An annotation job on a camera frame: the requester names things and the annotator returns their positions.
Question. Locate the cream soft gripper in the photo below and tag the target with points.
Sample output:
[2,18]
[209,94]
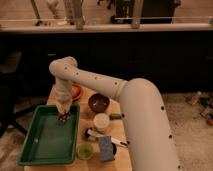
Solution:
[63,106]

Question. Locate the dark red grape bunch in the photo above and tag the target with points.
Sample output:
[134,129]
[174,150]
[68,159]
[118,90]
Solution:
[63,118]

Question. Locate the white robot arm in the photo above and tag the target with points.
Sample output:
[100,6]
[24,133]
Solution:
[149,137]

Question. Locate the green plastic tray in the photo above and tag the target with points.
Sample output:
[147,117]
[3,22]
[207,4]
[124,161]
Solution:
[49,141]

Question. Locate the orange plate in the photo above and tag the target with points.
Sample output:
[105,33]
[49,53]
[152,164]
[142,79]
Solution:
[76,91]

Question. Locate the dark maroon bowl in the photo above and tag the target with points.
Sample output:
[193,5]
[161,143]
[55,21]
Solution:
[98,103]

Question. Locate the white cup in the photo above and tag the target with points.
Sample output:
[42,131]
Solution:
[101,122]

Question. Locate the light green cup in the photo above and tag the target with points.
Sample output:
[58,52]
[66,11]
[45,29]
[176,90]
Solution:
[85,151]

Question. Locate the green chili pepper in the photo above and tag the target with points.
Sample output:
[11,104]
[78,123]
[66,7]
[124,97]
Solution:
[115,116]

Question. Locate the blue sponge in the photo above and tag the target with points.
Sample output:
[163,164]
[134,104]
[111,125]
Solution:
[105,141]

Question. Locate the black office chair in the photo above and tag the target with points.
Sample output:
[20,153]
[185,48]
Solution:
[9,94]

